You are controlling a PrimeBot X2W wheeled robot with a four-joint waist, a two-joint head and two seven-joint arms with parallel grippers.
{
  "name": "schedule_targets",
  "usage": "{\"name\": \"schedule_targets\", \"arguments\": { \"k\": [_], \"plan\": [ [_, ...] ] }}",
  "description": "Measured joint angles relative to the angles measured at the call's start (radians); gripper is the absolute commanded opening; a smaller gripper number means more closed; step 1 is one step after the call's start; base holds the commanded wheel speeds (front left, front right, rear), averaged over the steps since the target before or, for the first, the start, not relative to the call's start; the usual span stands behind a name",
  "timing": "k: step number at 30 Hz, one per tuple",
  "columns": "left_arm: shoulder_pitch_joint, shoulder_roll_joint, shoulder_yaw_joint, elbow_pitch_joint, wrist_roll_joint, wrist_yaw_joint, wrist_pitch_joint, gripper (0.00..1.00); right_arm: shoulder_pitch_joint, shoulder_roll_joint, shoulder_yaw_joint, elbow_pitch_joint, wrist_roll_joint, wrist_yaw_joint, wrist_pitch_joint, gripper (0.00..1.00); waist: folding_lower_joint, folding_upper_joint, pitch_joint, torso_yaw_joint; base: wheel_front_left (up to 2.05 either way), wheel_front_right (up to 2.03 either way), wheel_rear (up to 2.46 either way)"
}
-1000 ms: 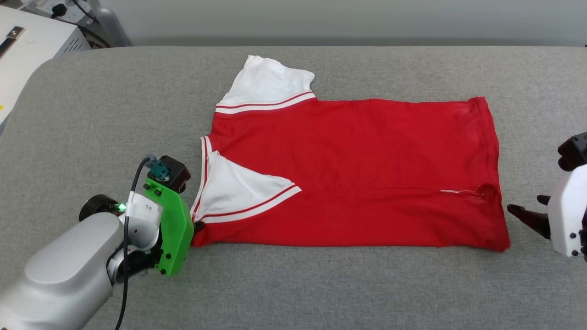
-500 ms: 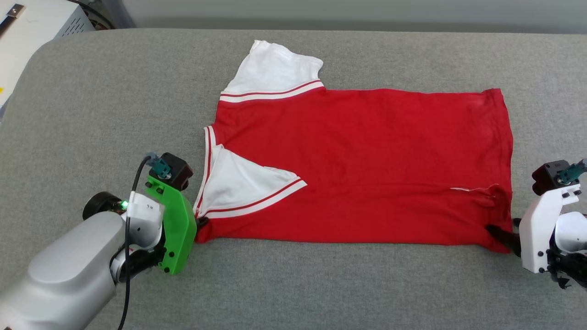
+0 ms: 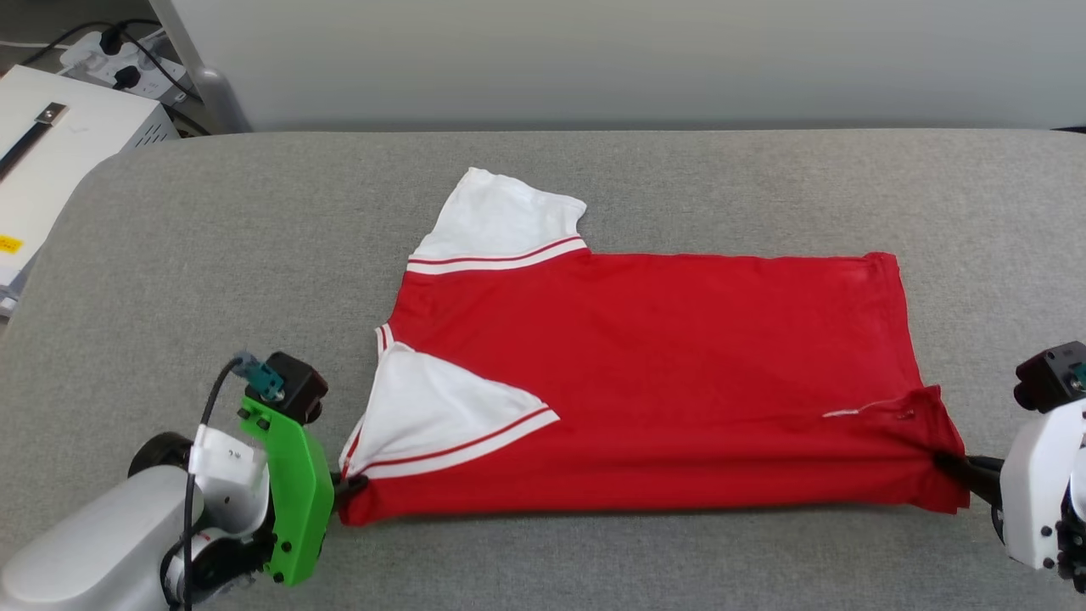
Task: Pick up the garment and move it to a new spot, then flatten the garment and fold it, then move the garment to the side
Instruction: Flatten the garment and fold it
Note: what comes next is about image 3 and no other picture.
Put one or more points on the red and white t-shirt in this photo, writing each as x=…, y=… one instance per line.
x=662, y=373

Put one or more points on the white metal equipment box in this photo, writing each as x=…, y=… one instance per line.
x=76, y=144

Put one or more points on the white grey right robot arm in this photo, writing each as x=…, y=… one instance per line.
x=1076, y=543

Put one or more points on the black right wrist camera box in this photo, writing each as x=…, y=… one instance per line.
x=1048, y=378

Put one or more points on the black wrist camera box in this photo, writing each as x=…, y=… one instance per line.
x=301, y=386
x=1048, y=378

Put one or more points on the black power plug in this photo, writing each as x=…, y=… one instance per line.
x=110, y=41
x=126, y=77

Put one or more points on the white power strip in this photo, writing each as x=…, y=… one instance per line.
x=153, y=72

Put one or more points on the teal left camera connector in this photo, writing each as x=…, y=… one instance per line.
x=261, y=375

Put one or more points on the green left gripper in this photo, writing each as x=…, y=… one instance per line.
x=297, y=501

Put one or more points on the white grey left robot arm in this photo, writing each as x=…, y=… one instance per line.
x=93, y=535

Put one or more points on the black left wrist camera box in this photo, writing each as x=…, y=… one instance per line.
x=301, y=386

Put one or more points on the yellow warning label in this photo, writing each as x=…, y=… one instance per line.
x=8, y=244

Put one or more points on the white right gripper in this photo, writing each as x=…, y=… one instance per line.
x=1035, y=492

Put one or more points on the grey metal stand leg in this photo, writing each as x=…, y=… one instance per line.
x=212, y=98

